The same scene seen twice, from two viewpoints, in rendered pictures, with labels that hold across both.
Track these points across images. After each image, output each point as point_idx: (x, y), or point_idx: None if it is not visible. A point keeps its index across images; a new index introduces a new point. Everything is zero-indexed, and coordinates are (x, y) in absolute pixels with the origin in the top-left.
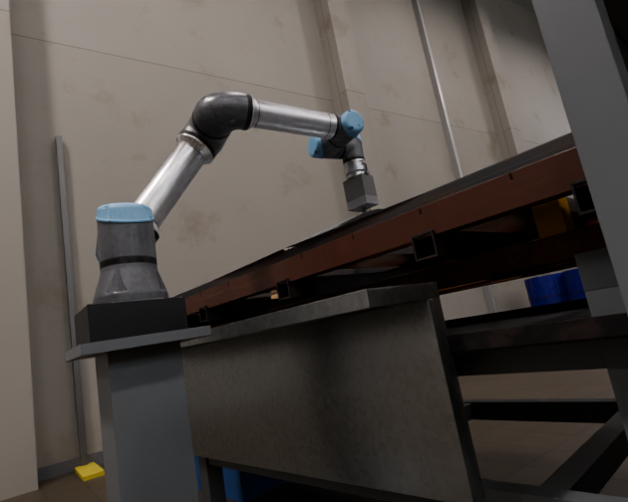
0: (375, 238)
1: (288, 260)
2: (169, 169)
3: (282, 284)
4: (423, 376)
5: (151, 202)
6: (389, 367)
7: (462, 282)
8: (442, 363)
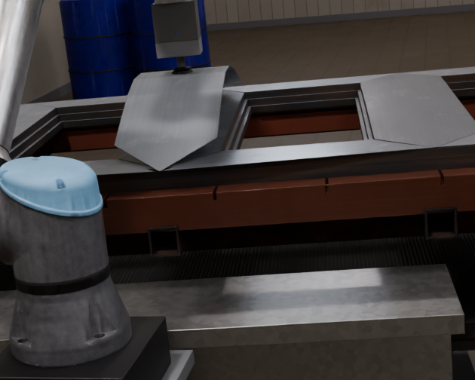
0: (366, 199)
1: (181, 197)
2: (17, 44)
3: (157, 231)
4: (424, 369)
5: (7, 121)
6: (377, 360)
7: (414, 236)
8: (452, 356)
